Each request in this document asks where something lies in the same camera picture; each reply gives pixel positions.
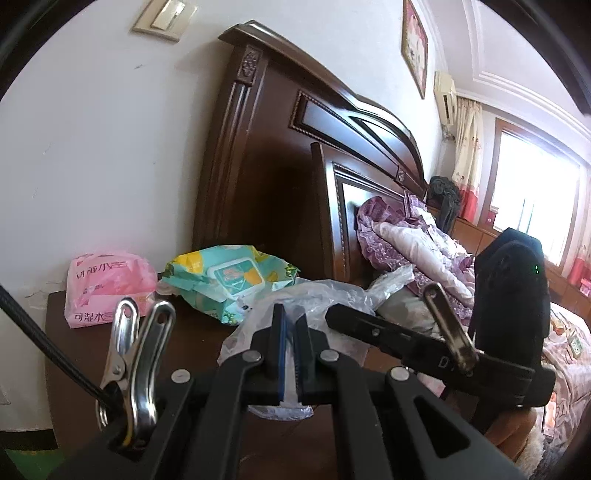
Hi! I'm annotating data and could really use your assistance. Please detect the wooden cabinet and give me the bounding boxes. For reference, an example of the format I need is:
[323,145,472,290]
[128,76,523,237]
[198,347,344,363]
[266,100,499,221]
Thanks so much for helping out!
[450,217,591,319]

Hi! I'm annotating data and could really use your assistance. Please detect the pink tissue pack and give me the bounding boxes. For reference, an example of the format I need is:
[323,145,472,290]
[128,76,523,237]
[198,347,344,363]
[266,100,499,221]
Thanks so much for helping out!
[65,251,158,329]

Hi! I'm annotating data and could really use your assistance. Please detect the framed wall picture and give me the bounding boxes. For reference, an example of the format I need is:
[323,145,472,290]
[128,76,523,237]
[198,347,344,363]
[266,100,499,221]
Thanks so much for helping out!
[401,0,429,100]

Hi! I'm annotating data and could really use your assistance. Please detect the window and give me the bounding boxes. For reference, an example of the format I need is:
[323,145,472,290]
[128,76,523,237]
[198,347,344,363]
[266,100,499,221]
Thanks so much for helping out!
[489,117,585,278]

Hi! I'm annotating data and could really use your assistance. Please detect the floral curtain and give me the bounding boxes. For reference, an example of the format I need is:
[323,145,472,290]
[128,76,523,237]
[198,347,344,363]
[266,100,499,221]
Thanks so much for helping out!
[450,95,485,224]
[566,244,591,289]

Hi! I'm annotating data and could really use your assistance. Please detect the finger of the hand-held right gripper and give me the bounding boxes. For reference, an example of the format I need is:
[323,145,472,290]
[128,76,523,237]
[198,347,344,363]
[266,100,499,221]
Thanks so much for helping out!
[325,305,433,366]

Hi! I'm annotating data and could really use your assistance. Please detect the teal wet wipes pack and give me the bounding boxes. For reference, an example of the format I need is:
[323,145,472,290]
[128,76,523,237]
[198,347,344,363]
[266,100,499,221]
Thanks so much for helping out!
[159,244,301,326]

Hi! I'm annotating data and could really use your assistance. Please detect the wall air conditioner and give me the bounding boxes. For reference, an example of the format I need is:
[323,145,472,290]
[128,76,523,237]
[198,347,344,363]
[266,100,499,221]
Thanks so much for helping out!
[433,70,459,126]

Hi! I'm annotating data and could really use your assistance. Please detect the black braided cable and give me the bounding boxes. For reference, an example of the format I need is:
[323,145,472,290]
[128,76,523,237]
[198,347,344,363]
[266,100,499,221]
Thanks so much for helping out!
[0,284,116,407]

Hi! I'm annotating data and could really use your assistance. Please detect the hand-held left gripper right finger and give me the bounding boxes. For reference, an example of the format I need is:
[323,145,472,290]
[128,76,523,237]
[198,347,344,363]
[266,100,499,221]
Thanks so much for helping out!
[294,314,527,480]

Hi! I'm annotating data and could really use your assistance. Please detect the purple quilt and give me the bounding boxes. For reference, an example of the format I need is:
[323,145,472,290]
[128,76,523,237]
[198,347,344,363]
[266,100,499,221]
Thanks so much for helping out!
[355,196,476,319]

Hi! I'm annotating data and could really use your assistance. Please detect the brown wooden headboard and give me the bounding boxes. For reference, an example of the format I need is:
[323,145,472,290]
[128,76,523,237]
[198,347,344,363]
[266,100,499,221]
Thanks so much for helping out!
[191,19,476,287]

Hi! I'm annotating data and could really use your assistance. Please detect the person's right forearm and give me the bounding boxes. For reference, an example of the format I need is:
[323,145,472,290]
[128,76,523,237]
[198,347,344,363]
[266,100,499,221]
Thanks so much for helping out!
[510,422,557,480]

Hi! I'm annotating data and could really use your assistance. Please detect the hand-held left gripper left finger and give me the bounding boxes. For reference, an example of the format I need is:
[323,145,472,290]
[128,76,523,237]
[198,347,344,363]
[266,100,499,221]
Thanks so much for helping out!
[48,304,288,480]

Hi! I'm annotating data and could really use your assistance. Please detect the green floor mat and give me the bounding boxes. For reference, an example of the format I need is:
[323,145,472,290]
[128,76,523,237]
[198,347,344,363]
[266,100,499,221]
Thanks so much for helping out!
[0,450,61,480]

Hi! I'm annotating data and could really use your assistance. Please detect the brown wooden nightstand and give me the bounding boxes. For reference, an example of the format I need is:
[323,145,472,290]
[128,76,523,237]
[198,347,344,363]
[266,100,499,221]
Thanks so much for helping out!
[44,277,416,480]

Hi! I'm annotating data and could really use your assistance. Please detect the beige wall switch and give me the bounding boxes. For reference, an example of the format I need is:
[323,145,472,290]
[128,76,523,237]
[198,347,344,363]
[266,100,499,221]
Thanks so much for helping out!
[131,0,199,43]

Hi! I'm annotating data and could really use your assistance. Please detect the white pillow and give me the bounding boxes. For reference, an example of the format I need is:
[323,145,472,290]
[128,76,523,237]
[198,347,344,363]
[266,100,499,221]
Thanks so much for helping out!
[379,272,472,337]

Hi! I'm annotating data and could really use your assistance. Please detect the dark clothing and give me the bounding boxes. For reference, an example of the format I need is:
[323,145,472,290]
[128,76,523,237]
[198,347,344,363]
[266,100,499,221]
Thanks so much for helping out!
[427,175,462,232]

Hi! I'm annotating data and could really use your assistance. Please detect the pink printed bed blanket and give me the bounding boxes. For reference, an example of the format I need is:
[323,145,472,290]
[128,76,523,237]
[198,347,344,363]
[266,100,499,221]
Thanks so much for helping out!
[540,300,591,439]

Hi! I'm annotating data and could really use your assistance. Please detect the person's right hand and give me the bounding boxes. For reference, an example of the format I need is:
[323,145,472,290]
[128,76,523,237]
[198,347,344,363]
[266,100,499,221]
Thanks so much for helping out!
[485,407,539,463]

